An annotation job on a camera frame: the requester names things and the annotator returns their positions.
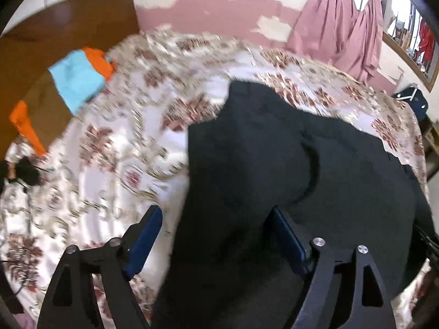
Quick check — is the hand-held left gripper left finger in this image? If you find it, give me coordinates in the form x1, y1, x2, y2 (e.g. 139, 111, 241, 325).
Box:
36, 206, 163, 329

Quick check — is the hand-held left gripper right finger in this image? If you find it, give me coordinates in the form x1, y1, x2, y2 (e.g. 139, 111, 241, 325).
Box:
266, 206, 396, 329

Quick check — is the black padded jacket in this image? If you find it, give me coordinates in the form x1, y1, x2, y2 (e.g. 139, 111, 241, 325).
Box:
151, 80, 433, 329

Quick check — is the floral bedspread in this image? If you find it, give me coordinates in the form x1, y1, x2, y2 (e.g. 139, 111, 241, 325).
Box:
0, 29, 433, 329

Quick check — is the dark cloth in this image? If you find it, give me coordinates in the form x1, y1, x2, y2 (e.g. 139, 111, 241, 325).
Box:
0, 158, 43, 192

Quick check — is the orange blue brown cloth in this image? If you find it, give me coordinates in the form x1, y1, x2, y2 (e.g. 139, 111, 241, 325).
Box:
10, 48, 114, 156

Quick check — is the pink curtain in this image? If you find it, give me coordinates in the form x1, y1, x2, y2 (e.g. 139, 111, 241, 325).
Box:
286, 0, 400, 83

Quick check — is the wooden headboard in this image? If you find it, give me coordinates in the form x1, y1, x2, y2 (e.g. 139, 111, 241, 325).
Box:
0, 0, 140, 160

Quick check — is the wooden window frame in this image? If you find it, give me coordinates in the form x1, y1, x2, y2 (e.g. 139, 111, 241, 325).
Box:
263, 0, 439, 92

